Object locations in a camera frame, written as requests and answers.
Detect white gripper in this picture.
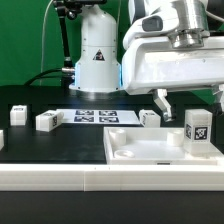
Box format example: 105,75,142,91
122,16,224,122

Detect white square tabletop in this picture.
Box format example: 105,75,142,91
103,127,224,165

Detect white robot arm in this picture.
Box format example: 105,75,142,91
70,0,224,121

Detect sheet with AprilTag markers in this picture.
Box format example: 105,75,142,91
60,109,140,125

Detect white block at left edge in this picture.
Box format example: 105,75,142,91
0,130,4,151

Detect white U-shaped obstacle fence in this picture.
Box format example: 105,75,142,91
0,160,224,191

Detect black camera stand pole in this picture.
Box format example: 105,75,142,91
53,0,107,88

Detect black and grey cables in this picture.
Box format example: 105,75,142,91
23,0,76,87

